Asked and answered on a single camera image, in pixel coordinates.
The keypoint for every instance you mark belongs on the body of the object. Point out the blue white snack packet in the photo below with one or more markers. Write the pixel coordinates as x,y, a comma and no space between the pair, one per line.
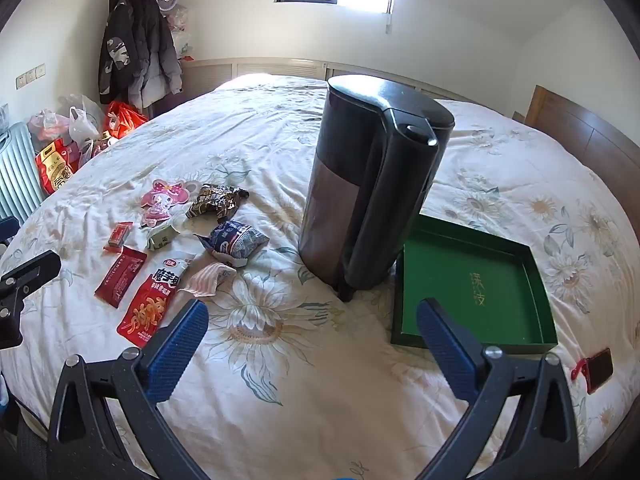
235,242

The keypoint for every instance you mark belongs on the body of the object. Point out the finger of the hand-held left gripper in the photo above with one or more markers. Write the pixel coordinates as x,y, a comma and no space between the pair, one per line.
30,270
6,227

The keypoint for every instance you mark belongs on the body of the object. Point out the small red candy packet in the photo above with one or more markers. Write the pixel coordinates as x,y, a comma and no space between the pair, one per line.
119,236

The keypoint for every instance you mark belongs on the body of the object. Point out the red yellow gift bag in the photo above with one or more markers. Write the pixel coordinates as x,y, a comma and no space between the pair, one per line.
50,167

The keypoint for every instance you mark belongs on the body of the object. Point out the wall light switches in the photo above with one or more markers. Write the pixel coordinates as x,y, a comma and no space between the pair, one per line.
31,76

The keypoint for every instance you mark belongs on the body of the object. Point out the beige slatted cabinet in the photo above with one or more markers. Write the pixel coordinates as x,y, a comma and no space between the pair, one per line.
260,67

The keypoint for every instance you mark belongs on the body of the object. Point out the brown snack packet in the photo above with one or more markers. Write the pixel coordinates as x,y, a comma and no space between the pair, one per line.
215,200

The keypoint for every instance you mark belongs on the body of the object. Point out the pink striped snack packet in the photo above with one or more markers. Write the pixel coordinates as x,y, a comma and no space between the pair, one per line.
205,280

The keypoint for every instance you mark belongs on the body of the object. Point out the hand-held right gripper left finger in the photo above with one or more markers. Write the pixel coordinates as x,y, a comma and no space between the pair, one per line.
180,345

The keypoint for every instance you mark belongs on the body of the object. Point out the white plastic bag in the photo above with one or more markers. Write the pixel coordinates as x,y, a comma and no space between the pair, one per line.
82,125

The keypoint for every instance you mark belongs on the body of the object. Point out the orange red plastic bag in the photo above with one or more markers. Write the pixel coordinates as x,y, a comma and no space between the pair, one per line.
125,117

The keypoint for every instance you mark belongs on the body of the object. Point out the red white snack packet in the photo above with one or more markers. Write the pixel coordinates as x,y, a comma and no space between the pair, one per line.
150,305

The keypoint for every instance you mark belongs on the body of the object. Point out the black grey puffer jacket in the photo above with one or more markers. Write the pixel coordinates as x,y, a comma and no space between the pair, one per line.
150,50

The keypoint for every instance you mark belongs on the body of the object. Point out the small green candy packet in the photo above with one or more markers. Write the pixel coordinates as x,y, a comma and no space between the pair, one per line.
162,236

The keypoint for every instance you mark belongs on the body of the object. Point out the pink cartoon snack packet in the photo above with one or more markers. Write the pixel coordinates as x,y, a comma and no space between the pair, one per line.
160,202

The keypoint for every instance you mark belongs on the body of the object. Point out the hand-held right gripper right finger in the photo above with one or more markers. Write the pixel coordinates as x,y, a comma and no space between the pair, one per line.
445,345

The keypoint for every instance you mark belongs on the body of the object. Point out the dark red snack packet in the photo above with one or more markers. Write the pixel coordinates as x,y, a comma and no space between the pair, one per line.
120,277

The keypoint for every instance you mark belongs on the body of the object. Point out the wooden headboard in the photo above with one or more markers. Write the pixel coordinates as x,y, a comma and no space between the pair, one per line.
590,130

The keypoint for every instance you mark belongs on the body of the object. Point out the green tray box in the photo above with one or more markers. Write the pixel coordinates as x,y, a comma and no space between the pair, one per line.
475,285

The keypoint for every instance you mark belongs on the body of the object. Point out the black camo jacket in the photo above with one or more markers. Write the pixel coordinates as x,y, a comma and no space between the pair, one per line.
115,60

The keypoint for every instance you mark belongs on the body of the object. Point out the light blue suitcase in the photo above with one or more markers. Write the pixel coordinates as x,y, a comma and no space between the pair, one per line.
17,175

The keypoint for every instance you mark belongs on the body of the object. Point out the pink clear plastic bag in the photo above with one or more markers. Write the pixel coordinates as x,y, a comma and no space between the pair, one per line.
47,122

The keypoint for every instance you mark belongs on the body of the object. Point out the black electric kettle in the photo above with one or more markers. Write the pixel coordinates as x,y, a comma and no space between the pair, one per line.
350,185

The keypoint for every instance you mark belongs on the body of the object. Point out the hanging white plastic bags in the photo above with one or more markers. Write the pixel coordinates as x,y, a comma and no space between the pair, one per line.
180,35

